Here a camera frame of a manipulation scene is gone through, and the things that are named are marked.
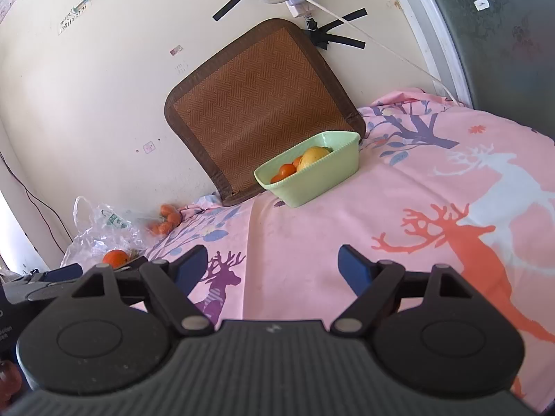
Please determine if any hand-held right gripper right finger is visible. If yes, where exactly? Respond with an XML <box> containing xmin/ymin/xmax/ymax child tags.
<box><xmin>331</xmin><ymin>244</ymin><xmax>474</xmax><ymax>335</ymax></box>

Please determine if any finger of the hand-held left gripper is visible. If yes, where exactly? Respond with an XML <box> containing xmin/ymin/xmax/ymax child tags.
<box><xmin>8</xmin><ymin>263</ymin><xmax>84</xmax><ymax>305</ymax></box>

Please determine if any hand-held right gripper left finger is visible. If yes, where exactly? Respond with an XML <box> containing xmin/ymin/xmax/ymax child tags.
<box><xmin>71</xmin><ymin>245</ymin><xmax>214</xmax><ymax>337</ymax></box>

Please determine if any light green ceramic dish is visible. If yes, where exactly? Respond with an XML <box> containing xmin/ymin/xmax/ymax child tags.
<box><xmin>254</xmin><ymin>131</ymin><xmax>361</xmax><ymax>209</ymax></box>

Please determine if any large yellow citrus fruit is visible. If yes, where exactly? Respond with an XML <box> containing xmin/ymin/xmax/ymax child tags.
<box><xmin>297</xmin><ymin>146</ymin><xmax>334</xmax><ymax>171</ymax></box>

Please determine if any pink printed deer blanket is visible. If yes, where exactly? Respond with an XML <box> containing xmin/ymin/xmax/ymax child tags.
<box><xmin>61</xmin><ymin>89</ymin><xmax>555</xmax><ymax>412</ymax></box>

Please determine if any bunch of small tangerines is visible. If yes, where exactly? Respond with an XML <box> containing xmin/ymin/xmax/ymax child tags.
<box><xmin>147</xmin><ymin>205</ymin><xmax>182</xmax><ymax>235</ymax></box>

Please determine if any clear plastic bag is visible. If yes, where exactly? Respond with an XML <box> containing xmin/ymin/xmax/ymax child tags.
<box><xmin>61</xmin><ymin>196</ymin><xmax>146</xmax><ymax>269</ymax></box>

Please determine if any red round object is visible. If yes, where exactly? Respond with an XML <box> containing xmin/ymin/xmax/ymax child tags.
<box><xmin>0</xmin><ymin>359</ymin><xmax>22</xmax><ymax>396</ymax></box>

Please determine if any brown woven seat mat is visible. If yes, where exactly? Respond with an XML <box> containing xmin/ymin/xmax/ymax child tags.
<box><xmin>164</xmin><ymin>18</ymin><xmax>366</xmax><ymax>207</ymax></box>

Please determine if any black tape strip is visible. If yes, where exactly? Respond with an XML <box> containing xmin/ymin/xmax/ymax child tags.
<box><xmin>327</xmin><ymin>8</ymin><xmax>368</xmax><ymax>27</ymax></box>
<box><xmin>212</xmin><ymin>0</ymin><xmax>253</xmax><ymax>23</ymax></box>
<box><xmin>323</xmin><ymin>35</ymin><xmax>366</xmax><ymax>51</ymax></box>

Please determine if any frosted glass pane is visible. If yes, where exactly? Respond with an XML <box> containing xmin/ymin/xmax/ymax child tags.
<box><xmin>414</xmin><ymin>0</ymin><xmax>555</xmax><ymax>141</ymax></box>

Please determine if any thin black cable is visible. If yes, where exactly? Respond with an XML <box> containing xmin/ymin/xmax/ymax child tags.
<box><xmin>0</xmin><ymin>151</ymin><xmax>75</xmax><ymax>244</ymax></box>

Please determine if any white cable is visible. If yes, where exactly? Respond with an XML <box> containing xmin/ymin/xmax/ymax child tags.
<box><xmin>271</xmin><ymin>0</ymin><xmax>464</xmax><ymax>105</ymax></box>

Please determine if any white window frame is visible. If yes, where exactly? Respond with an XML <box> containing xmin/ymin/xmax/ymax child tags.
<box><xmin>379</xmin><ymin>0</ymin><xmax>478</xmax><ymax>110</ymax></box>

